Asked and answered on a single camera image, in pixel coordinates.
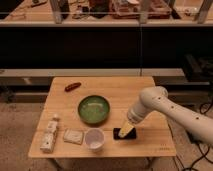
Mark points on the white plastic cup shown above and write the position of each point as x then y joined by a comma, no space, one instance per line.
94,139

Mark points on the wooden table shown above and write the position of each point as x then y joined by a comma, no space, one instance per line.
153,136

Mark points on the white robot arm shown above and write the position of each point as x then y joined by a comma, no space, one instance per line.
156,99

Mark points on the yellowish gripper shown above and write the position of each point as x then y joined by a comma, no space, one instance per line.
125,129

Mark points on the black box at right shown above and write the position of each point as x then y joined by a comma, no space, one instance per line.
198,69

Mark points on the green bowl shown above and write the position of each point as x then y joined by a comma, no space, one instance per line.
93,109

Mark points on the brown tray on shelf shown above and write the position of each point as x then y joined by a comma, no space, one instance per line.
133,9

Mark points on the white crumpled bottle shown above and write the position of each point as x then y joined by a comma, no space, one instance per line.
50,134

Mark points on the white sponge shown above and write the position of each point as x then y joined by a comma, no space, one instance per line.
73,136

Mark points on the black eraser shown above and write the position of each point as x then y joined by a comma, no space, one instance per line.
131,135

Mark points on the red sausage toy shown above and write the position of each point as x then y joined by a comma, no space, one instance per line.
72,86

